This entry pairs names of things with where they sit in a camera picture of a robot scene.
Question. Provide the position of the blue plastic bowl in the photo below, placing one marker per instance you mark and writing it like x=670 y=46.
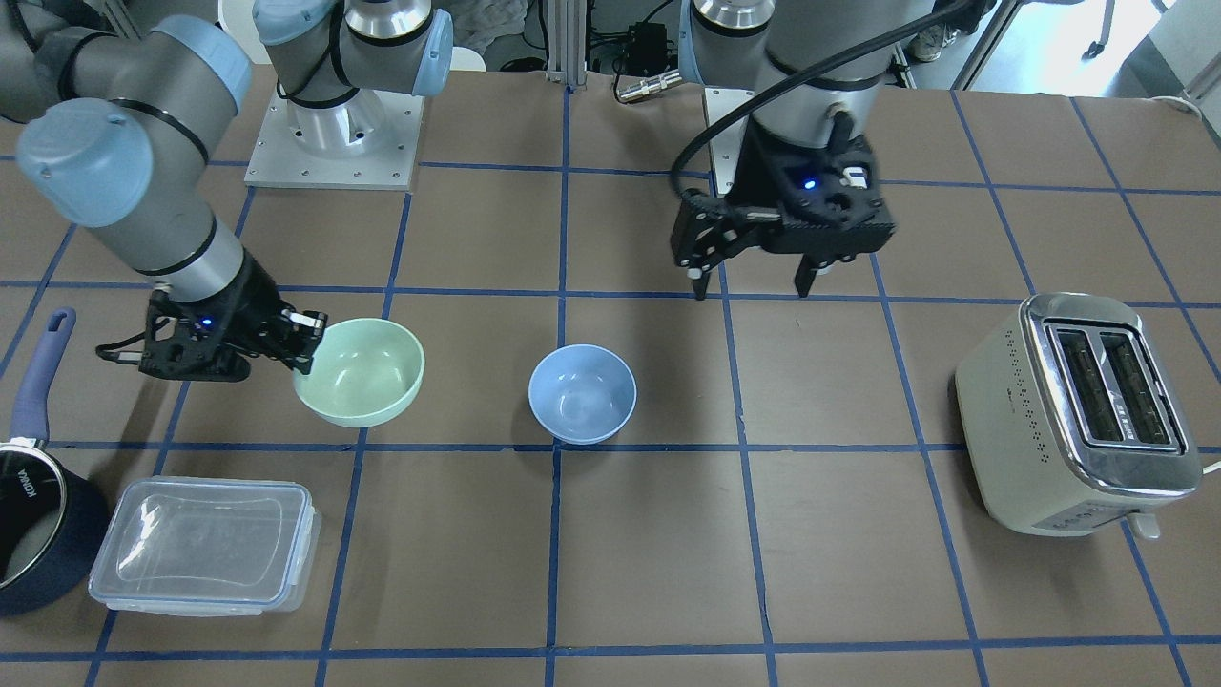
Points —
x=582 y=394

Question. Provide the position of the aluminium frame post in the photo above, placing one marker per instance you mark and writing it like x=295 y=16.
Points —
x=566 y=29

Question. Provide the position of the green plastic bowl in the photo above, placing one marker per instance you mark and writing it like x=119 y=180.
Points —
x=365 y=373

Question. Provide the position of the dark blue saucepan with lid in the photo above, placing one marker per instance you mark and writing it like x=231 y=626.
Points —
x=53 y=521

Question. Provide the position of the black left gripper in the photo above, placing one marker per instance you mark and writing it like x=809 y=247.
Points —
x=769 y=164

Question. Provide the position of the clear plastic food container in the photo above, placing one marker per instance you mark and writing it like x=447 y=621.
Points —
x=207 y=547

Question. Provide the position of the cream white toaster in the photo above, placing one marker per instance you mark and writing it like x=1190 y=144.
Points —
x=1070 y=420

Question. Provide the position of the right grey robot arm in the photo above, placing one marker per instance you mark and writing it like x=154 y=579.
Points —
x=118 y=131

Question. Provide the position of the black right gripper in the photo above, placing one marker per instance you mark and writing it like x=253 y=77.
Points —
x=250 y=307

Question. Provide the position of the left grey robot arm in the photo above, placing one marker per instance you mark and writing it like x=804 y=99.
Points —
x=806 y=63

